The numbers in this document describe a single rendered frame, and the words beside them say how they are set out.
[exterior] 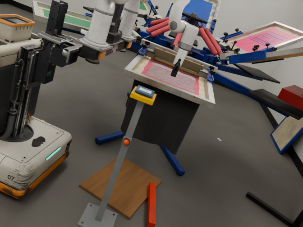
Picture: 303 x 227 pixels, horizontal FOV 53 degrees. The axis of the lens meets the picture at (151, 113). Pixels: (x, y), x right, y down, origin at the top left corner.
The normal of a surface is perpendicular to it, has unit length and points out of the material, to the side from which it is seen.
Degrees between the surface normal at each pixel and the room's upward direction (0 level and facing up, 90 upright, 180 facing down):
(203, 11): 32
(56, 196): 0
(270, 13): 90
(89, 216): 0
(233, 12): 90
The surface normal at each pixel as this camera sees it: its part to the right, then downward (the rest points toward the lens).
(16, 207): 0.33, -0.86
